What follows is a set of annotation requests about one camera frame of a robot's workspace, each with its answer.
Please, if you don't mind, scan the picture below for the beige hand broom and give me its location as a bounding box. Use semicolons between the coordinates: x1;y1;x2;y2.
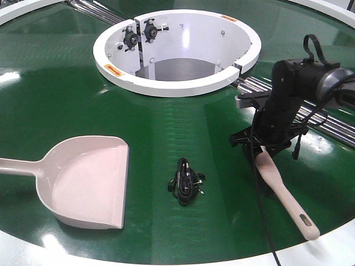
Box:
243;145;321;241

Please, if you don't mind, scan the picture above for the white outer conveyor rim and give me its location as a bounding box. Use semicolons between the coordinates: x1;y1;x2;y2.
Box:
1;1;354;265

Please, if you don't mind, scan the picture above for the black bearing mount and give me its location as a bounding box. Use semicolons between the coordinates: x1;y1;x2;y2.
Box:
123;26;139;52
143;18;169;43

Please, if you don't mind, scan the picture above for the right black bearing mount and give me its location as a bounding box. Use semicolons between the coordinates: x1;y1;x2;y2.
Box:
143;18;169;43

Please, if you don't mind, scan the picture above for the black cable bundle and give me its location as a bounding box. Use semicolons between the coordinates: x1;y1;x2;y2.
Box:
167;157;206;206

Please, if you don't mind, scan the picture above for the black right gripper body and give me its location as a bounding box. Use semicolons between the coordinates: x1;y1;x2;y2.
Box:
229;95;308;156

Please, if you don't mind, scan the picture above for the beige plastic dustpan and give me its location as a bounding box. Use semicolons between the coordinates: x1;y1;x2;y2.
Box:
1;135;129;229

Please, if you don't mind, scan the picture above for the chrome rollers top left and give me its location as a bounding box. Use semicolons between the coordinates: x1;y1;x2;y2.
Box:
65;0;127;25

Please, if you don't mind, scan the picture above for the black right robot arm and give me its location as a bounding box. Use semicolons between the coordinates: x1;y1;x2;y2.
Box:
229;59;354;156

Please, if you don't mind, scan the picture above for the white central ring housing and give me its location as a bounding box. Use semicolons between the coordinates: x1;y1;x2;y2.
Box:
93;9;262;98

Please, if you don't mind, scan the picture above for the left black bearing mount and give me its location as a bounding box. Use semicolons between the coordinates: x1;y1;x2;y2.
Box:
123;26;139;52

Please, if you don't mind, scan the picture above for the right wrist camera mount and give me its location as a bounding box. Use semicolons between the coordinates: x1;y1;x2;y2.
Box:
235;92;270;109

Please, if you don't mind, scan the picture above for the orange warning label front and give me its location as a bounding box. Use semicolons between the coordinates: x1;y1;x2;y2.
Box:
104;64;123;76

